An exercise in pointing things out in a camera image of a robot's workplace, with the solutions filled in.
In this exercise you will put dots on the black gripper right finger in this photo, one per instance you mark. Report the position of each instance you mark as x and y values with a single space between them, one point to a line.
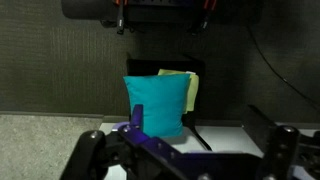
283 150

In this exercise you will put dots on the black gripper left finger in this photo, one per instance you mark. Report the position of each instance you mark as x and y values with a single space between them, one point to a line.
91 153

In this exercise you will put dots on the teal pillow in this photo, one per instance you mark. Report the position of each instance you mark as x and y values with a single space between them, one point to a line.
156 103

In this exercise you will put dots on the yellow-green cloth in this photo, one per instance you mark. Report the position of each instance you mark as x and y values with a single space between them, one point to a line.
193 90

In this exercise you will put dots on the dark equipment housing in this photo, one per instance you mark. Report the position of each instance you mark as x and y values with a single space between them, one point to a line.
160 10

